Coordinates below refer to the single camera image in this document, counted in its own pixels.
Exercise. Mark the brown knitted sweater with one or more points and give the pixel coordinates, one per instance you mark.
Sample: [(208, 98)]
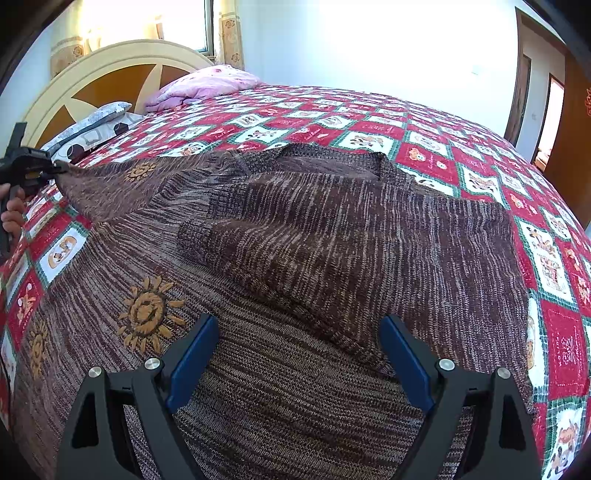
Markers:
[(300, 240)]

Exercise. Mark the grey patterned pillow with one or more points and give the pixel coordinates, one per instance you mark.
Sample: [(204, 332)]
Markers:
[(92, 124)]

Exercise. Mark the brown door frame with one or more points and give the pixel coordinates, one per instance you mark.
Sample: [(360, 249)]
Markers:
[(521, 83)]

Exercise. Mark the cream and brown headboard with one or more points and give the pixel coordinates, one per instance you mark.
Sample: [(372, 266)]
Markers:
[(115, 57)]

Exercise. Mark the person's left hand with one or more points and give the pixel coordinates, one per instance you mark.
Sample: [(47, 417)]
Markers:
[(11, 216)]

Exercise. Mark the red patchwork printed blanket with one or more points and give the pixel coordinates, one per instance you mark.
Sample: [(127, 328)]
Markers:
[(563, 332)]

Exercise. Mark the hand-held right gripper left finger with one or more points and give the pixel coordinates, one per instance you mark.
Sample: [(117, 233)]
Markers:
[(194, 355)]

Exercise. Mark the yellow patterned curtain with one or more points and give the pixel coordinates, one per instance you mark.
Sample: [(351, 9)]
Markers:
[(230, 32), (74, 46)]

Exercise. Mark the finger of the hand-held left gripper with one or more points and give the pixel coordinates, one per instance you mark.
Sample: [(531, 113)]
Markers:
[(54, 169)]

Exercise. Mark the window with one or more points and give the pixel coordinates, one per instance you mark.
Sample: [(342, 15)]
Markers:
[(208, 25)]

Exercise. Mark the pink quilt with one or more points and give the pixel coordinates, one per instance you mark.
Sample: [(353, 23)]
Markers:
[(207, 85)]

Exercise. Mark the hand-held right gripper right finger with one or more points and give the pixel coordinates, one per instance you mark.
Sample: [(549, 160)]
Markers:
[(406, 355)]

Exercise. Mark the brown wooden door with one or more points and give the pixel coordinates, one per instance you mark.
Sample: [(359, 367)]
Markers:
[(577, 138)]

